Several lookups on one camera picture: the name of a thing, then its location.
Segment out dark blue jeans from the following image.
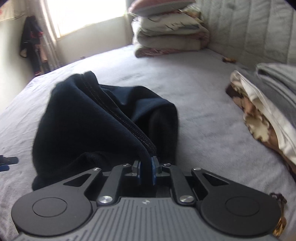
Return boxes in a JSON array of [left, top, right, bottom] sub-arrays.
[[32, 72, 179, 190]]

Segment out hanging dark clothes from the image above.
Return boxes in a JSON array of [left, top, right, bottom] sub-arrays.
[[19, 16, 50, 76]]

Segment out grey bed sheet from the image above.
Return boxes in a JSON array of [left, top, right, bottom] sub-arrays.
[[1, 46, 295, 240]]

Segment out grey patterned curtain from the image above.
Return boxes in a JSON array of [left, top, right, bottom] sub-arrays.
[[39, 1, 61, 70]]

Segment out brown floral folded cloth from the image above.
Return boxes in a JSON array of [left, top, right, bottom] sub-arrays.
[[226, 70, 295, 174]]

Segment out small brown object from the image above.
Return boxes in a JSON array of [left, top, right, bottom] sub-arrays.
[[222, 57, 237, 64]]

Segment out grey folded garment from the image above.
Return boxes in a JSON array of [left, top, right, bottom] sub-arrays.
[[240, 62, 296, 121]]

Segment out bright window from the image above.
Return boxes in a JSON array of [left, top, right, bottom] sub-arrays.
[[46, 0, 126, 38]]

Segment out folded white pink duvet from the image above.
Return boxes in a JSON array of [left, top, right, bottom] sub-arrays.
[[132, 11, 210, 58]]

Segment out grey quilted headboard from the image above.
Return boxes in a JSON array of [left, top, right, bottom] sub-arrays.
[[201, 0, 295, 68]]

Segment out pink pillow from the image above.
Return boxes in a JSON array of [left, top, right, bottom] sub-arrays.
[[128, 0, 196, 16]]

